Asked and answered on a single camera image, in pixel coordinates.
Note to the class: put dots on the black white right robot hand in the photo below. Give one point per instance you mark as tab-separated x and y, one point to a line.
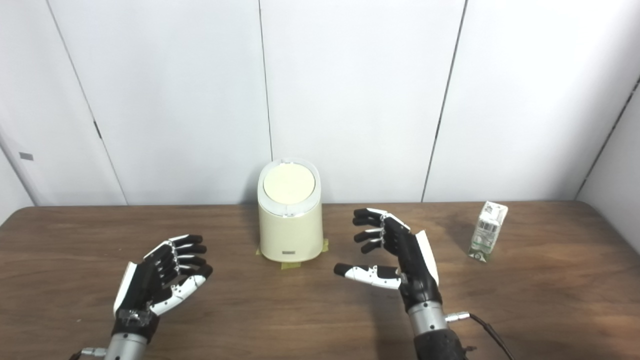
417	270

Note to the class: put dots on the small white green milk carton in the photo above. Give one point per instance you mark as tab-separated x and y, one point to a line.
487	232

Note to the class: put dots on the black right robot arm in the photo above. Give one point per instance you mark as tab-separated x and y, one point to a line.
435	340

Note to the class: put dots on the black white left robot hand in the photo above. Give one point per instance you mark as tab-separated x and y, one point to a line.
140	285

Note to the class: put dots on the cream round bin lid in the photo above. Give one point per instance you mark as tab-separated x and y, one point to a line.
289	184

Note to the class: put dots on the small gray wall label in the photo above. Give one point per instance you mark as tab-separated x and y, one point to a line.
26	156

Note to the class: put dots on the cream-colored round bin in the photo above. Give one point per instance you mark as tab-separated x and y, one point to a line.
290	230

